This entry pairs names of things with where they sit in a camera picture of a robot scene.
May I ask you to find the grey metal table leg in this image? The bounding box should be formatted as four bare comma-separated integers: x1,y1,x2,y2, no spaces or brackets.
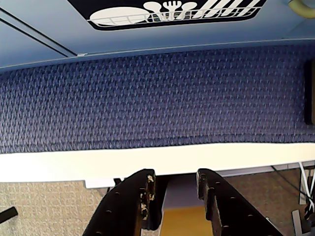
291,210,305,236

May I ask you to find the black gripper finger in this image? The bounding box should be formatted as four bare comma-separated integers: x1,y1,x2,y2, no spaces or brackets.
82,168,166,236
196,168,274,236

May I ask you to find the thin black cable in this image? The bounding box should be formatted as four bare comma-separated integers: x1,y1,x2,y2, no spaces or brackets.
270,165,315,197

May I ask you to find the black bar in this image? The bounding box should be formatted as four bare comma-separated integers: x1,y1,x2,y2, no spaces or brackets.
0,207,18,219

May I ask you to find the yellow block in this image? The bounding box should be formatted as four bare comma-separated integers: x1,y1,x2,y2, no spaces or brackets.
159,176,207,236

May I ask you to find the white cable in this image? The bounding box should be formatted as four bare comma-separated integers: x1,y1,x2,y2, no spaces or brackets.
298,162,312,200

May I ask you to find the gold curved kitchen handle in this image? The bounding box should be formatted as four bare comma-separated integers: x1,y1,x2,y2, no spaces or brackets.
287,0,315,18

